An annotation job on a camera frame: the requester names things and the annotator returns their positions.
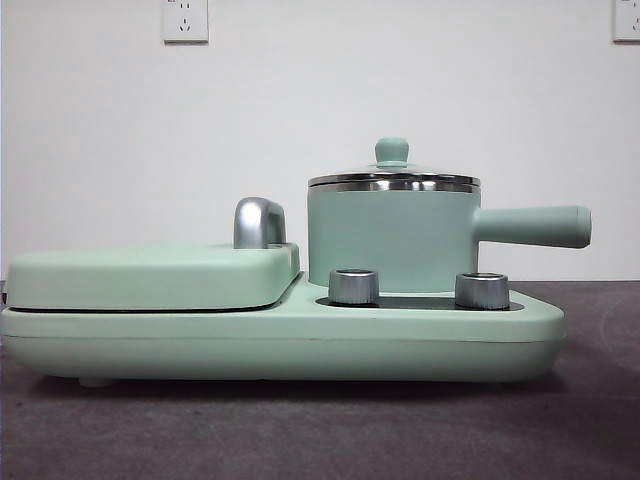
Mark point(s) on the glass pot lid green knob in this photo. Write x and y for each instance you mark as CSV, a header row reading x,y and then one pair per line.
x,y
392,150

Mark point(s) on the silver control knob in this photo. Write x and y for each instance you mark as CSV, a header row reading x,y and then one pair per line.
x,y
352,287
481,290

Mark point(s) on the mint green breakfast machine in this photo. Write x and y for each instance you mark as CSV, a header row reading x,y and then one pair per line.
x,y
250,340

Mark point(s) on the white wall power outlet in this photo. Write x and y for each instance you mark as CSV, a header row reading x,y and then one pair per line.
x,y
184,22
627,25

